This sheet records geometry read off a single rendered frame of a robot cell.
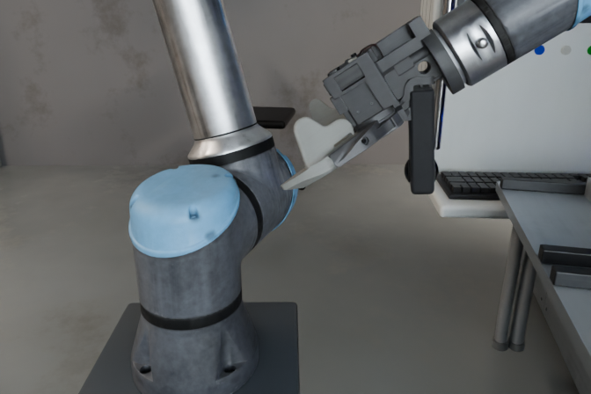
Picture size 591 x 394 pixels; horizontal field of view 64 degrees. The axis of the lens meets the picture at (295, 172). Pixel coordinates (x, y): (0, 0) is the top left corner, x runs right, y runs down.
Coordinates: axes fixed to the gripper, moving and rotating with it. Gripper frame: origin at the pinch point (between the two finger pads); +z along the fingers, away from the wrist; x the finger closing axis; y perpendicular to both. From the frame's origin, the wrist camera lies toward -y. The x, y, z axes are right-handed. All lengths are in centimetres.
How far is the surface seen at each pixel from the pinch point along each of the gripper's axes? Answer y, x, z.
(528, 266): -76, -84, -18
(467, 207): -34, -47, -13
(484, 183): -35, -55, -19
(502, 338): -94, -83, -1
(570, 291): -29.8, -2.6, -19.2
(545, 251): -27.7, -9.1, -19.5
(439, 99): -14, -63, -20
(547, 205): -33, -31, -25
